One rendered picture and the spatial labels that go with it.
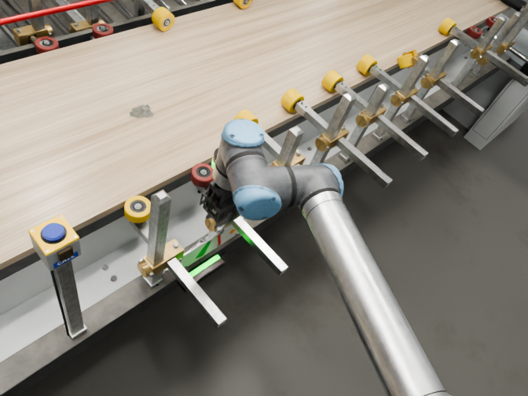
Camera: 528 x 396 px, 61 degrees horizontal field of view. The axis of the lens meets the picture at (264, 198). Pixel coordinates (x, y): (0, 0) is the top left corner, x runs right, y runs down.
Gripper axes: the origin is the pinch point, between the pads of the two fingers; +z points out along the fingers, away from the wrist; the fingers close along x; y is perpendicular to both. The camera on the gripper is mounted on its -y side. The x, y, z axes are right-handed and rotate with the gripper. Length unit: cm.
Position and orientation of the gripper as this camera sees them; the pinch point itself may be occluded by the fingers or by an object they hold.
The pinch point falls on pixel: (223, 219)
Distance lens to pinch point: 126.7
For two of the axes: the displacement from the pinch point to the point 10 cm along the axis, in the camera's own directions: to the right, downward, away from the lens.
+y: -7.1, 4.4, -5.6
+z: -2.4, 5.9, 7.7
